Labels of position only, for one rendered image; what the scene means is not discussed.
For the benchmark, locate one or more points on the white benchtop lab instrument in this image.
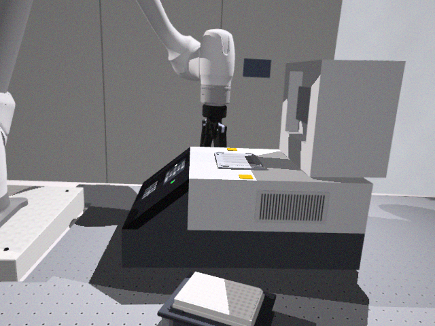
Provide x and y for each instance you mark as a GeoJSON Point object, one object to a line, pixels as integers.
{"type": "Point", "coordinates": [302, 206]}

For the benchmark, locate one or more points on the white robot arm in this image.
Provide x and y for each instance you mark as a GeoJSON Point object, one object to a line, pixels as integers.
{"type": "Point", "coordinates": [211, 61]}

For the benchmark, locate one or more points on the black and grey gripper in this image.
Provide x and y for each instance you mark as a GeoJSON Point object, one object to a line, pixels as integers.
{"type": "Point", "coordinates": [212, 128]}

